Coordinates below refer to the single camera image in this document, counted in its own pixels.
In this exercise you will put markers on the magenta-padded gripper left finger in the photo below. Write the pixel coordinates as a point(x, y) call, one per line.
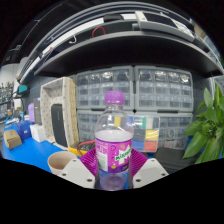
point(76, 171)

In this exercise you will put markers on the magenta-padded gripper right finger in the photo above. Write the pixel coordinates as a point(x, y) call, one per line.
point(150, 170)

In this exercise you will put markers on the clear bottle with purple cap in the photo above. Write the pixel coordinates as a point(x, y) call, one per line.
point(114, 146)

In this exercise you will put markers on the beige patterned cup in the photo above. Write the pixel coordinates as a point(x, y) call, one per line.
point(60, 161)

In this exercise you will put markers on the flat black case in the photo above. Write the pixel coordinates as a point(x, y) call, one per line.
point(173, 156)

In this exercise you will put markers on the clear box with coloured parts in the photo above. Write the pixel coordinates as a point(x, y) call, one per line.
point(146, 133)

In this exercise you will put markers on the black speaker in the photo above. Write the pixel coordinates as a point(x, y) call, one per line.
point(59, 125)

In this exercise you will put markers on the small white box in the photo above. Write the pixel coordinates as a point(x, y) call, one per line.
point(38, 133)

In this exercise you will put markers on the beige perforated tray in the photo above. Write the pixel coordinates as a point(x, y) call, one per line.
point(68, 110)

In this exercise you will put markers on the green plant in white pot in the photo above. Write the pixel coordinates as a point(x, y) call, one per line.
point(206, 136)

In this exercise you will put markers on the blue box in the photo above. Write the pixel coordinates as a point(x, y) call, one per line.
point(23, 130)

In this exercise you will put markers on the small cardboard box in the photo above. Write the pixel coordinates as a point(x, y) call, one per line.
point(12, 139)

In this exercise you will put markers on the dark grey box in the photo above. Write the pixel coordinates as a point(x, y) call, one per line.
point(37, 111)

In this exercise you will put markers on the purple container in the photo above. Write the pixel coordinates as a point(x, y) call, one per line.
point(31, 113)

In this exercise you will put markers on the teal object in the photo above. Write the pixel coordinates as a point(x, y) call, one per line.
point(22, 89)

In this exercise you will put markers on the dark shelf unit with instruments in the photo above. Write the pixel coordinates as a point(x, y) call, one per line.
point(126, 50)

